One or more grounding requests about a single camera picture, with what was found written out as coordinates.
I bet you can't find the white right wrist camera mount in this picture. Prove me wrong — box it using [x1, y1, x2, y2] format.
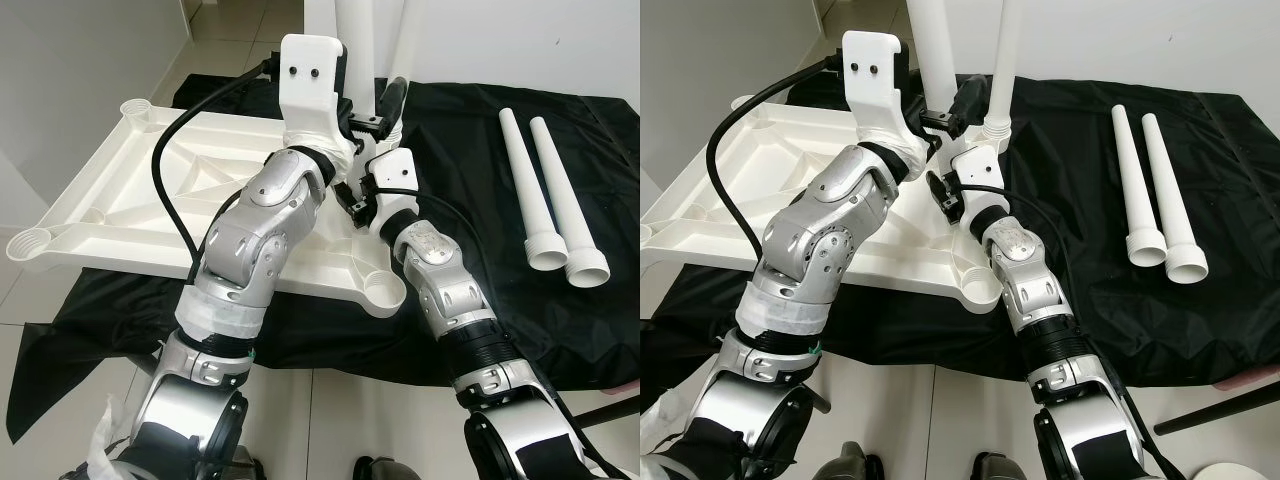
[950, 143, 1009, 229]
[360, 150, 420, 231]

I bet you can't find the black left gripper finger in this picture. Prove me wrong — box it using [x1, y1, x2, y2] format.
[952, 75, 990, 136]
[377, 76, 411, 124]

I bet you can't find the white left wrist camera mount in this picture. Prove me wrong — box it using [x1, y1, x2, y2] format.
[840, 30, 914, 153]
[278, 33, 353, 156]

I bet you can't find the dark robot right foot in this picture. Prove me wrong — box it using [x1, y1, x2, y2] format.
[352, 455, 406, 480]
[970, 452, 1023, 480]

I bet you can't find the black metal table leg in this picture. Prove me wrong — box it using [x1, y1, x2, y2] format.
[572, 398, 641, 429]
[1153, 390, 1280, 437]

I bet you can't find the white tapered plastic table leg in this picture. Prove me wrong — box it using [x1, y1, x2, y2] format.
[1140, 112, 1211, 284]
[528, 116, 613, 289]
[903, 0, 959, 111]
[983, 0, 1029, 143]
[498, 108, 569, 273]
[1110, 103, 1168, 268]
[385, 0, 421, 96]
[335, 0, 379, 113]

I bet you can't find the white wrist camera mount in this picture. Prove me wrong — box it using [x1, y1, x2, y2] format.
[278, 33, 353, 156]
[360, 150, 420, 231]
[950, 143, 1009, 229]
[840, 30, 914, 153]

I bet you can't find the white plastic children table top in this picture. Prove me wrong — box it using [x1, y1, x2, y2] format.
[640, 93, 1006, 316]
[5, 95, 409, 321]

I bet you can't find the black cloth table cover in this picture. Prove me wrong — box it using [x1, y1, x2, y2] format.
[5, 75, 641, 446]
[640, 72, 1280, 401]

